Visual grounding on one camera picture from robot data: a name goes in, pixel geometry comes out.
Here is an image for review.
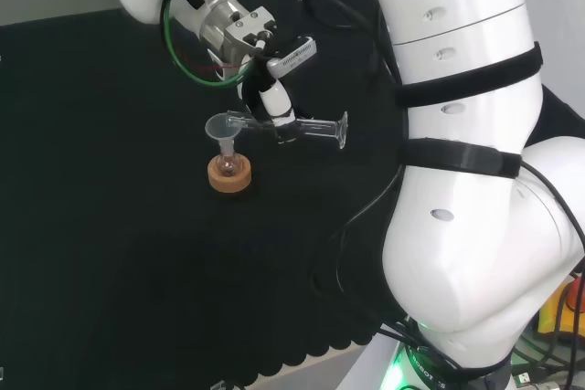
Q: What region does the clear glass graduated cylinder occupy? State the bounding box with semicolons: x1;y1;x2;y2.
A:
225;110;350;151

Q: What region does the glass round-bottom flask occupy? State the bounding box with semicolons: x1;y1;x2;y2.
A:
216;140;241;178

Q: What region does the clear plastic funnel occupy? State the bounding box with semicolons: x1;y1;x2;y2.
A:
204;114;239;145

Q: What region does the black bench cloth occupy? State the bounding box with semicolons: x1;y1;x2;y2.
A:
0;0;585;381

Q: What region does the yellow stop button box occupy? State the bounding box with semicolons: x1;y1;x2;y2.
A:
537;269;585;342

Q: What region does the cork ring stand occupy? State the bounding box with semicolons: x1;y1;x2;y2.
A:
206;154;254;192

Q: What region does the black cable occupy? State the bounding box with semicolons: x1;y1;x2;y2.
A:
313;163;409;300

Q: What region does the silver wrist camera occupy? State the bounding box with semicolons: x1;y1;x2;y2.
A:
265;35;318;78

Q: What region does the green cable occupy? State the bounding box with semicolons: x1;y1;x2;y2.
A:
160;0;258;89

